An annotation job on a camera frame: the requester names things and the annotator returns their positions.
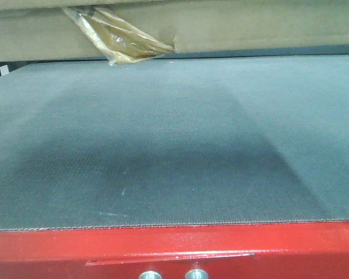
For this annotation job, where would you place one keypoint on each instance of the red conveyor frame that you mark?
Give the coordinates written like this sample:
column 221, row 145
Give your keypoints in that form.
column 293, row 250

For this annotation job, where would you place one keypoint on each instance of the dark conveyor belt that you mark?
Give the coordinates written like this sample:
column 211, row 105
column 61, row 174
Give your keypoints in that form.
column 171, row 142

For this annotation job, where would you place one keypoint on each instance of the silver bolt right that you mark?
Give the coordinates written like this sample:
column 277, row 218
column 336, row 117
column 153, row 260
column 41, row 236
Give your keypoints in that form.
column 197, row 274

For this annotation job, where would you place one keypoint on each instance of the silver bolt left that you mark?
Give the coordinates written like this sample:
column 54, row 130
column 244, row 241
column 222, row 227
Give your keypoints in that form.
column 150, row 274

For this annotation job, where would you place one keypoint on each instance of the brown cardboard carton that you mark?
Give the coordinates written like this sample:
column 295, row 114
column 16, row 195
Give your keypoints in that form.
column 130, row 31

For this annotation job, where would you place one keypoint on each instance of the silver bolt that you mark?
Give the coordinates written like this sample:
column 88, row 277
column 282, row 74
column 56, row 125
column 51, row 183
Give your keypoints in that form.
column 150, row 274
column 197, row 274

